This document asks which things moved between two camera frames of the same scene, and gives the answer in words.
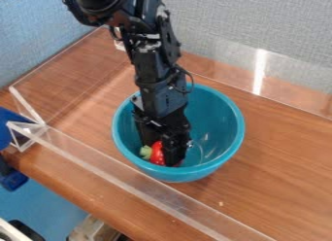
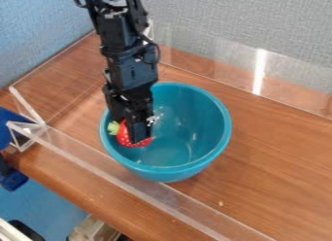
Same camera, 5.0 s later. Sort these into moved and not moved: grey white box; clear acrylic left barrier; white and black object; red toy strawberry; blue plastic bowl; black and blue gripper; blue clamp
Moved: red toy strawberry; blue plastic bowl; black and blue gripper
Not moved: blue clamp; grey white box; clear acrylic left barrier; white and black object
